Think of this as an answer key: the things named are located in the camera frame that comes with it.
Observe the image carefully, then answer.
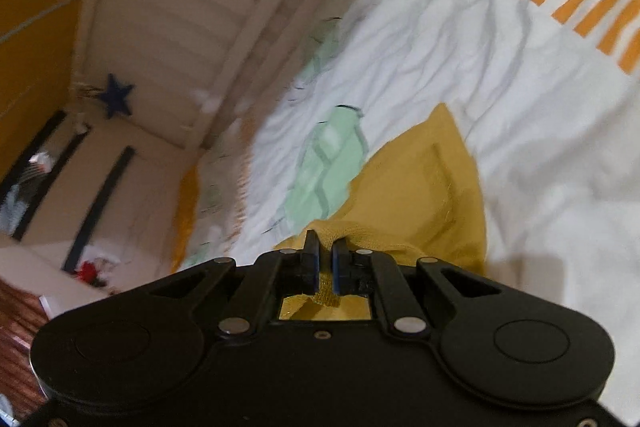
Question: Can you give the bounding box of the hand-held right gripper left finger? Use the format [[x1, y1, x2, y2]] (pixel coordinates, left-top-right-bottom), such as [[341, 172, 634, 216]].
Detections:
[[144, 229, 321, 341]]

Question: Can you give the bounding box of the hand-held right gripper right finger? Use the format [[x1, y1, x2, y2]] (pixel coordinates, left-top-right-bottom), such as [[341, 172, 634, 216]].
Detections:
[[331, 240, 504, 338]]

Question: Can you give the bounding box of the mustard yellow knit sweater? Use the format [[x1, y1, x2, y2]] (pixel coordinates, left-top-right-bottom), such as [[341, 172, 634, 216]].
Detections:
[[272, 102, 489, 323]]

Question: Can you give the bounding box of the yellow bed sheet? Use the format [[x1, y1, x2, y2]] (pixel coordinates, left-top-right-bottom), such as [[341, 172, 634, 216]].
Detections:
[[169, 164, 202, 274]]

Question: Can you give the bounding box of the small red toy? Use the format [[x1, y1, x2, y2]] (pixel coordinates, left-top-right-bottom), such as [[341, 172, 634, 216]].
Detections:
[[75, 259, 104, 284]]

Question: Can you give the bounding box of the white leaf printed duvet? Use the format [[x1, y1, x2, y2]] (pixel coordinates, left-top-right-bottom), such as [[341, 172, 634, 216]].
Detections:
[[172, 0, 640, 303]]

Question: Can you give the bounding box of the dark blue star decoration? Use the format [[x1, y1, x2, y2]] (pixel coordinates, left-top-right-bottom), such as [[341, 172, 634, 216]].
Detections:
[[97, 73, 135, 120]]

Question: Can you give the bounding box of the black rail strip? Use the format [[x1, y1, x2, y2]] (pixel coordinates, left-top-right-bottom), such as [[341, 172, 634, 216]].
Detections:
[[62, 145, 137, 274], [10, 109, 69, 241]]

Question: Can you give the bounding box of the pale wooden bed frame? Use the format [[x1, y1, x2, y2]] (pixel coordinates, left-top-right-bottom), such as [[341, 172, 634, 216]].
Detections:
[[0, 0, 421, 308]]

